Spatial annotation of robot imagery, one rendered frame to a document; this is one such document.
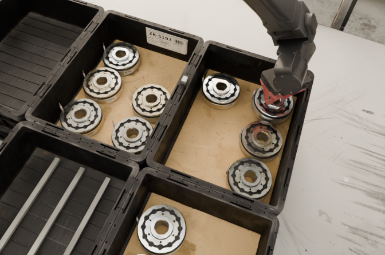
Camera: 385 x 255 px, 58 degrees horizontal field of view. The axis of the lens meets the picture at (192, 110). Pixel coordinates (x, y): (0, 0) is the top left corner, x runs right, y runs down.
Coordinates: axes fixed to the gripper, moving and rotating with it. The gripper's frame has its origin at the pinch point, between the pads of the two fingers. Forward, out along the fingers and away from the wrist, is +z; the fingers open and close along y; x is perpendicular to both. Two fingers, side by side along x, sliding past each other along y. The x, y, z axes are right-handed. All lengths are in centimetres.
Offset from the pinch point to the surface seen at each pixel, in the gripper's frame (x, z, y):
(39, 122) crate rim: 13, -1, -55
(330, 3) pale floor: 100, 86, 137
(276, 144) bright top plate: -10.2, 3.4, -4.9
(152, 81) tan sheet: 21.5, 7.7, -25.3
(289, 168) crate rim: -18.7, -3.8, -9.2
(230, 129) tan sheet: -1.0, 6.7, -12.2
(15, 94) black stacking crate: 31, 9, -61
